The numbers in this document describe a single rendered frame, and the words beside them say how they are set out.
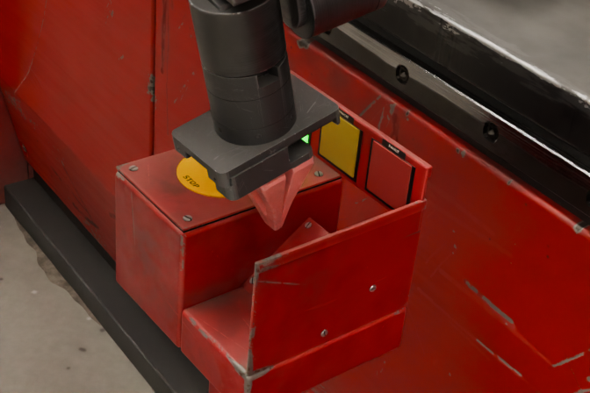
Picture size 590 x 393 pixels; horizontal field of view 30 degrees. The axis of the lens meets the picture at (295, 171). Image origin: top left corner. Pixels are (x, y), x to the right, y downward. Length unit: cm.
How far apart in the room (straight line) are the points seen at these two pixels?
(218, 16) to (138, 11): 82
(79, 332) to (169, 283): 107
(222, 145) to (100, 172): 101
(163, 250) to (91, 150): 89
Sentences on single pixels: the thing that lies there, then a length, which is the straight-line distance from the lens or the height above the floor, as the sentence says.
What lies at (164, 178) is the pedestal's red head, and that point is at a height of 78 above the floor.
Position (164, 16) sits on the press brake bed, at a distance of 143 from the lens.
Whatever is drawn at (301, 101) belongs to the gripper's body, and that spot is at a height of 90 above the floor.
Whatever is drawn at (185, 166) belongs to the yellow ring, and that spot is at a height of 78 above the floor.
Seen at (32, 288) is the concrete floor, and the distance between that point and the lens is 204.
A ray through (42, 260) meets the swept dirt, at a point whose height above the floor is 0.
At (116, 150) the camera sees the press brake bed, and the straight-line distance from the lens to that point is 167.
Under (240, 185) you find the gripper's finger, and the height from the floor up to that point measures 87.
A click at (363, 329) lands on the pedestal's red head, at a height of 70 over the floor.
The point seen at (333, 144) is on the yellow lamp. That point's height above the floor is 81.
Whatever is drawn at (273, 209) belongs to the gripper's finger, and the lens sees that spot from 78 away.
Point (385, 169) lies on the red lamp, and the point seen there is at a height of 82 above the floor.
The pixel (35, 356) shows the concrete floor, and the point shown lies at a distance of 190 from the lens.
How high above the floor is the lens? 126
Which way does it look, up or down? 32 degrees down
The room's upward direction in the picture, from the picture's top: 6 degrees clockwise
